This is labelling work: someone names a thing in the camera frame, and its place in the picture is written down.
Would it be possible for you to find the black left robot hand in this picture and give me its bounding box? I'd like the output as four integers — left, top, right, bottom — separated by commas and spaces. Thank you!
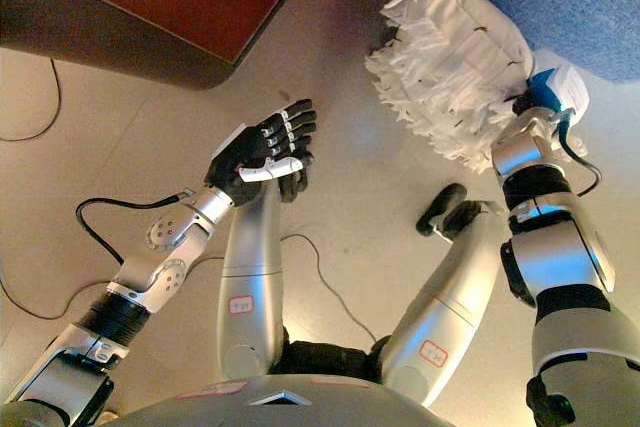
204, 98, 319, 208

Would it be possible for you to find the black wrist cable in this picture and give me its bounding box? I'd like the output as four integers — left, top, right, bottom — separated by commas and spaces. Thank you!
557, 111, 604, 198
74, 189, 196, 266

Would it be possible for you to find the silver right leg black foot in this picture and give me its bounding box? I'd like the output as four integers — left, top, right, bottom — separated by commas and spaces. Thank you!
379, 182, 506, 408

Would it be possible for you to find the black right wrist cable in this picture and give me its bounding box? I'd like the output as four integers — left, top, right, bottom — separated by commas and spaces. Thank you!
557, 111, 604, 198

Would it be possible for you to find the white fringed pillow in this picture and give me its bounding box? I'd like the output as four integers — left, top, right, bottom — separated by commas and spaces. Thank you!
363, 0, 589, 174

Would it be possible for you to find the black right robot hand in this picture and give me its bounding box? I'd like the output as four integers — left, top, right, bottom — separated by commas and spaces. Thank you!
512, 66, 590, 122

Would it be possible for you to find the silver leg black foot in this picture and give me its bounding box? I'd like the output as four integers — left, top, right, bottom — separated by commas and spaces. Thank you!
379, 182, 506, 408
217, 169, 309, 381

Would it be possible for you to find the silver left leg black foot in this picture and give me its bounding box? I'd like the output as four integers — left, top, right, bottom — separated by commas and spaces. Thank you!
217, 169, 309, 381

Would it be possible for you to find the grey robot torso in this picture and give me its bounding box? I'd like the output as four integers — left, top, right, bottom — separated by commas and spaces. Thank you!
99, 331, 451, 427

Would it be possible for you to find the thin grey floor cable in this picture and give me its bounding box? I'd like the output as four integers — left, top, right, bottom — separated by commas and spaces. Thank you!
0, 234, 377, 343

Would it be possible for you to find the thin dark floor cable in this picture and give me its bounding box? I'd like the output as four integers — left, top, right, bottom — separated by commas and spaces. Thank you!
0, 59, 64, 143

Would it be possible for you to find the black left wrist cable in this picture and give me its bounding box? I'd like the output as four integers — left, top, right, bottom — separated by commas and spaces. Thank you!
74, 189, 196, 266

